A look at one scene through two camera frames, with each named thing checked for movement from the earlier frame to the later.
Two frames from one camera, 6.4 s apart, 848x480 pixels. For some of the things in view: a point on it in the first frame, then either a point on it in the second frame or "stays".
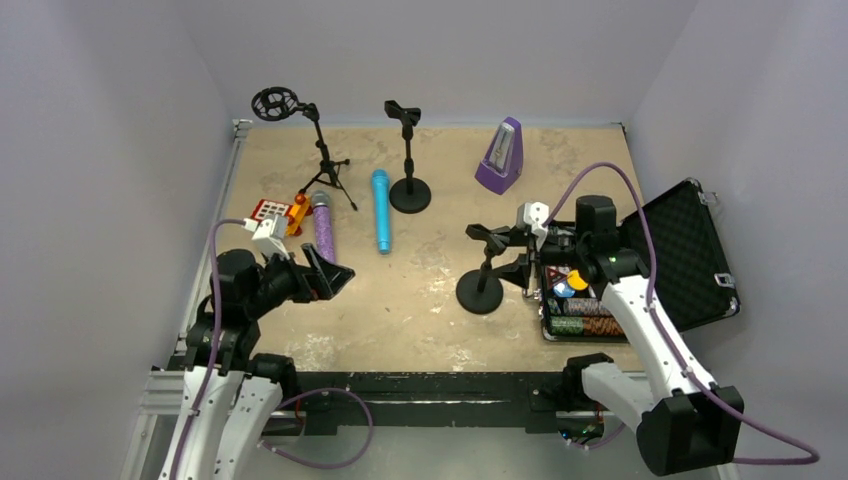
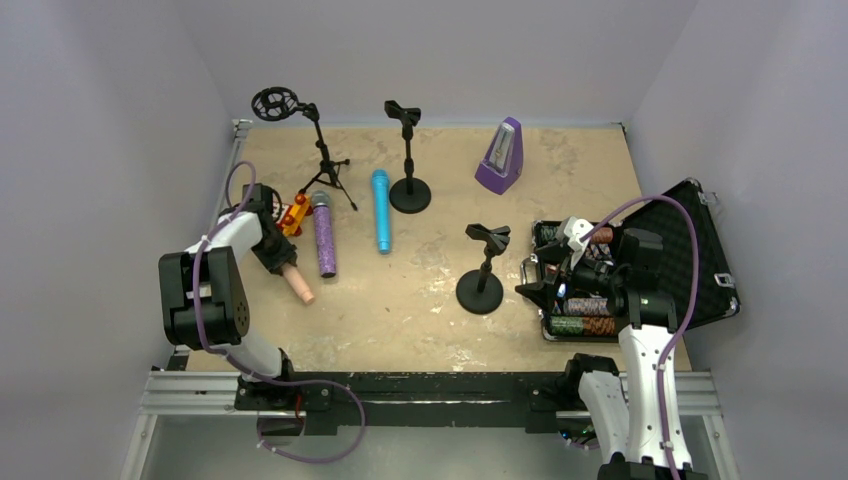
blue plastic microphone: [380, 179] stays
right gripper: [528, 253] → [556, 279]
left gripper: [309, 278] → [275, 254]
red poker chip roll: [601, 326] stays
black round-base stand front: [481, 291] stays
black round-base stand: [408, 195] stays
